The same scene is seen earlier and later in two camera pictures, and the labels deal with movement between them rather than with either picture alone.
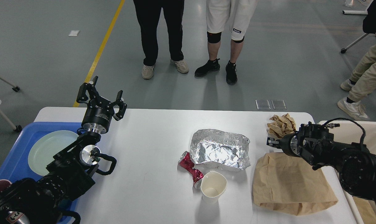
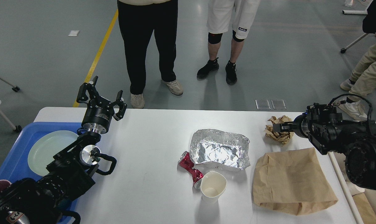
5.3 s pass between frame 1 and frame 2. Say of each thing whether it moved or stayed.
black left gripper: stayed
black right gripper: moved
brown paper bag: stayed
